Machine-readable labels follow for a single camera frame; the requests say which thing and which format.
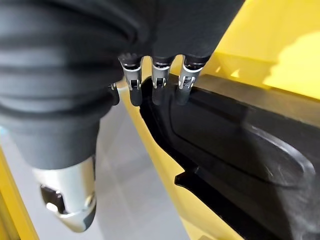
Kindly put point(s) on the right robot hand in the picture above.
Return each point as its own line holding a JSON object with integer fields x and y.
{"x": 62, "y": 75}

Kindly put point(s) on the black sole-shaped part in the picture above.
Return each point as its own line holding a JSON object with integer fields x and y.
{"x": 237, "y": 140}

